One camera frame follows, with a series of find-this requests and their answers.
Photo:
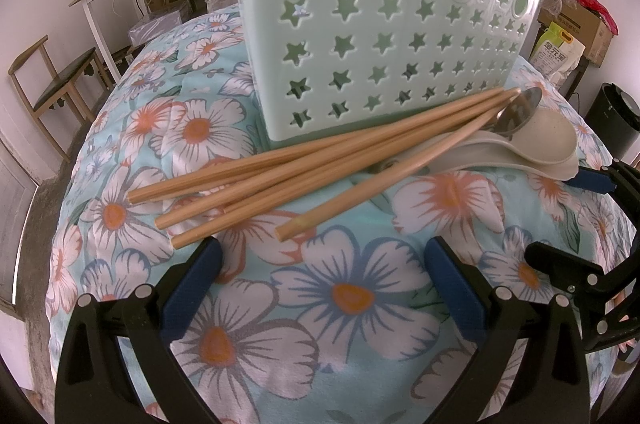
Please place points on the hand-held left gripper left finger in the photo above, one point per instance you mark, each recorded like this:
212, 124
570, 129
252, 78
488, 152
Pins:
192, 289

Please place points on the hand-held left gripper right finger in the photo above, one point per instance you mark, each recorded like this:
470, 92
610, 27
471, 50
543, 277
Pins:
455, 289

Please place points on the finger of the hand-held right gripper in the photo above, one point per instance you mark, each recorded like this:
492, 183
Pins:
560, 264
592, 180

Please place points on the white plastic spoon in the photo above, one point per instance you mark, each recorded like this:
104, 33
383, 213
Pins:
500, 166

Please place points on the metal spoon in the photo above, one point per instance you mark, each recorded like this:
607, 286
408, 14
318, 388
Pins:
517, 111

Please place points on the mint green utensil holder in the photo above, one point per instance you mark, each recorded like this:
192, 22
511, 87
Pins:
350, 54

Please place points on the black trash bin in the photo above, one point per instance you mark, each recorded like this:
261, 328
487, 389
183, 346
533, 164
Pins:
617, 119

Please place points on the floral blanket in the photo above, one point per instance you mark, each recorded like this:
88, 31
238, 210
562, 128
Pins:
350, 294

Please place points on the white rice bag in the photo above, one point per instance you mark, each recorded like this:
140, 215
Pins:
555, 49

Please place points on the large cardboard box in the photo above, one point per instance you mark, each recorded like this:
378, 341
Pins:
592, 31

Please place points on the red cloth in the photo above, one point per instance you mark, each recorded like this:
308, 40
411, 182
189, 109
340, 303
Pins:
590, 1

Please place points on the white door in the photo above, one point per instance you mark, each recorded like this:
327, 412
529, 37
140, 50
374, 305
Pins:
15, 214

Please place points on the wooden chair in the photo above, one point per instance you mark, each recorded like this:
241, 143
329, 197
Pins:
65, 79

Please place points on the plastic wrapped box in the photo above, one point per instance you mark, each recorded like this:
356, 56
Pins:
155, 24

